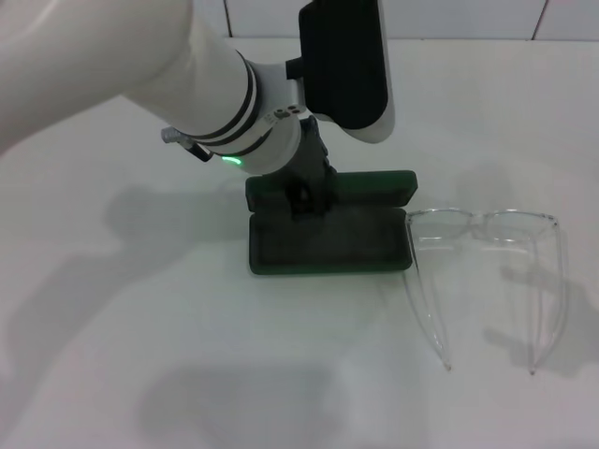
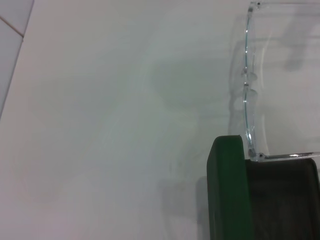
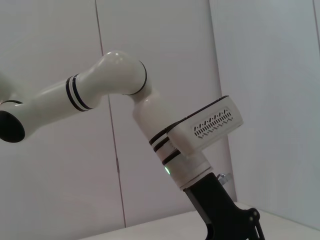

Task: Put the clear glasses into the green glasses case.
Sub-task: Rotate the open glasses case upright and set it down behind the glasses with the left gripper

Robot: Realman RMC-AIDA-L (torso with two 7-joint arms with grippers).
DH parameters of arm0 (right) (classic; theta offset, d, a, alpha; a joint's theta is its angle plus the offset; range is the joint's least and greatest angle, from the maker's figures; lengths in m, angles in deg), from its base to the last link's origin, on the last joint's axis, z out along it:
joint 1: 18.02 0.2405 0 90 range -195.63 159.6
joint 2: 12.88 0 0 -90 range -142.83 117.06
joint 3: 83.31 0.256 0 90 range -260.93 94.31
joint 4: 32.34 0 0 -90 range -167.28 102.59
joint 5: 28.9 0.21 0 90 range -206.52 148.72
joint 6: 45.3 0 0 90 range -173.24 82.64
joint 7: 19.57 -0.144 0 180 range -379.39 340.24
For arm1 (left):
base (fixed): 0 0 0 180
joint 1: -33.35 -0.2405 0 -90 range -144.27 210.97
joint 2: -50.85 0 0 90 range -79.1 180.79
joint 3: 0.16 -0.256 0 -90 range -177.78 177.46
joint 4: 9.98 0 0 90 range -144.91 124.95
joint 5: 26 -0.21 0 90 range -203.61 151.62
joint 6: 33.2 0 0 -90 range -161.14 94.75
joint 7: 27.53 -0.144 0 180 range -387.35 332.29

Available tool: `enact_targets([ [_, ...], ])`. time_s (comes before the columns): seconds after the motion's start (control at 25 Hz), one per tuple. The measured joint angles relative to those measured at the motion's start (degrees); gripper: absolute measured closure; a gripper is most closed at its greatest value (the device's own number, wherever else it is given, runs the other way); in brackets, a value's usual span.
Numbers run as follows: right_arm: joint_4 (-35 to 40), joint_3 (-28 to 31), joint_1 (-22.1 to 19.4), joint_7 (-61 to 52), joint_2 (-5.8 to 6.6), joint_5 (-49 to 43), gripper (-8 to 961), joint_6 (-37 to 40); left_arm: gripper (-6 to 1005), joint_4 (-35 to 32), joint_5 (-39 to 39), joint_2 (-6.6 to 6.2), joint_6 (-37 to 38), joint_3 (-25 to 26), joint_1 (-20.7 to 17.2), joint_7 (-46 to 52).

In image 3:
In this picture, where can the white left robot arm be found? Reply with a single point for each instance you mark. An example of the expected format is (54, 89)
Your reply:
(112, 80)

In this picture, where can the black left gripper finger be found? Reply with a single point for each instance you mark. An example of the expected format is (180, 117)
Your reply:
(260, 231)

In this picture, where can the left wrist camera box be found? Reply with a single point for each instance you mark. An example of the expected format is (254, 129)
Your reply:
(212, 135)

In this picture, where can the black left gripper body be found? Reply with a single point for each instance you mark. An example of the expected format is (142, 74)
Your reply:
(220, 215)

